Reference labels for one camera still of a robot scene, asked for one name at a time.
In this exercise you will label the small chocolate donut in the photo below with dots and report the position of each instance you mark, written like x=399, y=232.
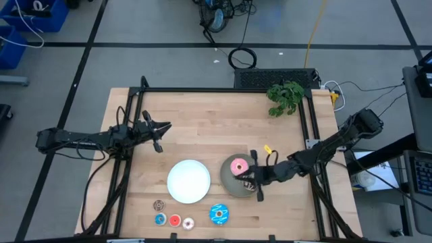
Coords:
x=158, y=205

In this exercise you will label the small blue storage bin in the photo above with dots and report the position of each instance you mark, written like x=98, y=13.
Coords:
x=11, y=50

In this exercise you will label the small white pink donut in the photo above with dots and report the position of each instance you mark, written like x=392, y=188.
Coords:
x=188, y=223

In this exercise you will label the grey metal bar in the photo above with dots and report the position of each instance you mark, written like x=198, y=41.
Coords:
x=13, y=81

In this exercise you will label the black perforated computer case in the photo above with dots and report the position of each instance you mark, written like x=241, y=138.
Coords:
x=270, y=78

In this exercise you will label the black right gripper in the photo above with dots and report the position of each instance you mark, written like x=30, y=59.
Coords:
x=266, y=173

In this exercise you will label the black floor fan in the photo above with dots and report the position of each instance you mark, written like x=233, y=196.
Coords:
x=216, y=17

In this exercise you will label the black keyboard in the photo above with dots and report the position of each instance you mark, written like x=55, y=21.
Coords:
x=423, y=175

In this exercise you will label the yellow power plug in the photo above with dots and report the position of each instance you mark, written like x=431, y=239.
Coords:
x=334, y=97

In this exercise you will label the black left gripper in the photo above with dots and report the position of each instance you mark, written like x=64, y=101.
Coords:
x=148, y=130

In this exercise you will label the small blue donut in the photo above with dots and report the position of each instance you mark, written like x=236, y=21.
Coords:
x=160, y=219

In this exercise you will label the black monitor device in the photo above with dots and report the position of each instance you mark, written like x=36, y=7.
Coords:
x=426, y=77

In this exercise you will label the white round plate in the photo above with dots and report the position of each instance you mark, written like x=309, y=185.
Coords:
x=188, y=181

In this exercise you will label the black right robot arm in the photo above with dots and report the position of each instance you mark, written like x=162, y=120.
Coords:
x=337, y=141

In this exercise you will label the large pink frosted donut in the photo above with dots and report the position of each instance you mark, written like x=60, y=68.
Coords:
x=239, y=166

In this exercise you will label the black aluminium table frame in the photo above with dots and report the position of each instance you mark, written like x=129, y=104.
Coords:
x=202, y=90

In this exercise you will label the large chocolate drizzled donut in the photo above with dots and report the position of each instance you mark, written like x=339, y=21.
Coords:
x=249, y=185

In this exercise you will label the small red donut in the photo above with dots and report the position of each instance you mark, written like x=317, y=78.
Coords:
x=175, y=220

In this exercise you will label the grey round plate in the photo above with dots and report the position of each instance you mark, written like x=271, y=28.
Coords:
x=227, y=184

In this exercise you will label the large blue storage bin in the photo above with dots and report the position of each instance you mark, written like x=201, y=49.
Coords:
x=20, y=20

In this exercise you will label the green leafy plant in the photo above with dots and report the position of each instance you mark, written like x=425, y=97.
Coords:
x=285, y=98

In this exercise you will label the grey desk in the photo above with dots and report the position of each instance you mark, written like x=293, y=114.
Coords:
x=416, y=104

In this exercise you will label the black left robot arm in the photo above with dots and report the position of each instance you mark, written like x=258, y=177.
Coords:
x=84, y=139

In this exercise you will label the large blue frosted donut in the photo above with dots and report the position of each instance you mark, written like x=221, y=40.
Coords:
x=219, y=214

